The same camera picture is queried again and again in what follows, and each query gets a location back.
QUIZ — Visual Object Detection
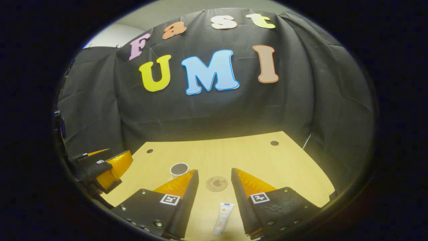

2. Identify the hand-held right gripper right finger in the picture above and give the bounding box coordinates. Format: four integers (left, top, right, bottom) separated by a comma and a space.
231, 168, 322, 240

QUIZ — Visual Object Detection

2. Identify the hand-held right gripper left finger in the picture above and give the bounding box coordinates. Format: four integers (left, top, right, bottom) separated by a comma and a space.
110, 169, 200, 240

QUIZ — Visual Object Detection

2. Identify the white toothpaste tube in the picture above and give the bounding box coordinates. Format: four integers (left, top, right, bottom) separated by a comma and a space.
213, 203, 235, 235

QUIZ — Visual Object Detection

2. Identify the round wooden coaster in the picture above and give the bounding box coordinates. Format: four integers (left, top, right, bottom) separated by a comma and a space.
205, 176, 228, 192

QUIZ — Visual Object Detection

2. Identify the white cup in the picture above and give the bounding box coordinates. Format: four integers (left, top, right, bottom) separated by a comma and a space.
170, 163, 190, 178

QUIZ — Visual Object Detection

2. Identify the wooden desktop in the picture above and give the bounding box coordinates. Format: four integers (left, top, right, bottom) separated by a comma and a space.
100, 131, 336, 241

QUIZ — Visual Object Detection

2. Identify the black backdrop cloth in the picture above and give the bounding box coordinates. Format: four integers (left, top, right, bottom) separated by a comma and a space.
57, 7, 375, 194

